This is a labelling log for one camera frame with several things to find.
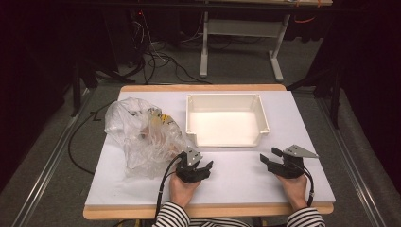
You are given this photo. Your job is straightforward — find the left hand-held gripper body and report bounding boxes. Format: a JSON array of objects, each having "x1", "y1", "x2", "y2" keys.
[{"x1": 175, "y1": 146, "x2": 210, "y2": 184}]

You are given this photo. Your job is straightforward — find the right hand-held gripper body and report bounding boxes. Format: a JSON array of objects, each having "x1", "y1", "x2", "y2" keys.
[{"x1": 268, "y1": 144, "x2": 319, "y2": 180}]

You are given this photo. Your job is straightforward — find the white plastic bin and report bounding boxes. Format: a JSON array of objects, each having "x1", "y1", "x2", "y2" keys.
[{"x1": 184, "y1": 93, "x2": 270, "y2": 148}]

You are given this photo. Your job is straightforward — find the yellow snack packet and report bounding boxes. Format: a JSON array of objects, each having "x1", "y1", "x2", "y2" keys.
[{"x1": 150, "y1": 109, "x2": 175, "y2": 128}]

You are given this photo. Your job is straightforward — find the clear plastic bag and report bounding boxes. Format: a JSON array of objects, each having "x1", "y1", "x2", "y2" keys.
[{"x1": 104, "y1": 96, "x2": 187, "y2": 179}]

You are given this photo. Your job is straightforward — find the person's left hand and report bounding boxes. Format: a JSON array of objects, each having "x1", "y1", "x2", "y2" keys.
[{"x1": 169, "y1": 174, "x2": 202, "y2": 209}]

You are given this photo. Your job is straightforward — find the person's right hand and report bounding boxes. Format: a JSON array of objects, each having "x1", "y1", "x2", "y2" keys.
[{"x1": 276, "y1": 173, "x2": 308, "y2": 212}]

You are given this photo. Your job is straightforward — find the white table board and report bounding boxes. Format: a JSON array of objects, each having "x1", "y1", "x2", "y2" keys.
[{"x1": 85, "y1": 90, "x2": 337, "y2": 206}]

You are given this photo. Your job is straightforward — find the person's striped torso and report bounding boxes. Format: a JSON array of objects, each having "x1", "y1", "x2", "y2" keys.
[{"x1": 188, "y1": 217, "x2": 253, "y2": 227}]

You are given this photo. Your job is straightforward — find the wooden table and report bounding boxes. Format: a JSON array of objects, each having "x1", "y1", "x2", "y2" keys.
[{"x1": 82, "y1": 83, "x2": 335, "y2": 220}]

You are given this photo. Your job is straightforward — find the black metal stand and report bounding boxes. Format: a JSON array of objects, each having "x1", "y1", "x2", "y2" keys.
[
  {"x1": 286, "y1": 61, "x2": 344, "y2": 131},
  {"x1": 69, "y1": 58, "x2": 137, "y2": 118}
]

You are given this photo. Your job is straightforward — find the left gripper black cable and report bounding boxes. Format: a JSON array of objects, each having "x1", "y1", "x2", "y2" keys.
[{"x1": 154, "y1": 152, "x2": 185, "y2": 219}]

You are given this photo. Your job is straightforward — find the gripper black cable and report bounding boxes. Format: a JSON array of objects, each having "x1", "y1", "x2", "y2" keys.
[
  {"x1": 296, "y1": 166, "x2": 316, "y2": 208},
  {"x1": 154, "y1": 152, "x2": 185, "y2": 219}
]

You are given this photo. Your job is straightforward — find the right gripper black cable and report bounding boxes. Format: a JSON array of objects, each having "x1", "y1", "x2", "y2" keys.
[{"x1": 296, "y1": 166, "x2": 316, "y2": 208}]

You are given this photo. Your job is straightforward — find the metal floor rail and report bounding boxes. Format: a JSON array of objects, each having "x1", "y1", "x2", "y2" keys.
[
  {"x1": 316, "y1": 96, "x2": 380, "y2": 227},
  {"x1": 10, "y1": 88, "x2": 96, "y2": 227}
]

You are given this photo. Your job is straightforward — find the black floor cable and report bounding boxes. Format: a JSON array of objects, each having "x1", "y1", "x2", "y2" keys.
[{"x1": 67, "y1": 99, "x2": 118, "y2": 176}]

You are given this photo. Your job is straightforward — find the bundle of floor cables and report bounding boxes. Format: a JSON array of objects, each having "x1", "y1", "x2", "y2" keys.
[{"x1": 127, "y1": 10, "x2": 213, "y2": 85}]

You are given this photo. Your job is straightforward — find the white metal desk frame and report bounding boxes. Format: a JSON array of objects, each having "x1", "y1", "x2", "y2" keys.
[{"x1": 199, "y1": 10, "x2": 291, "y2": 83}]

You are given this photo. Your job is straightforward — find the orange cable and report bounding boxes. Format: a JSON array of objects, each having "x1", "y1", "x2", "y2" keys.
[{"x1": 293, "y1": 16, "x2": 317, "y2": 25}]

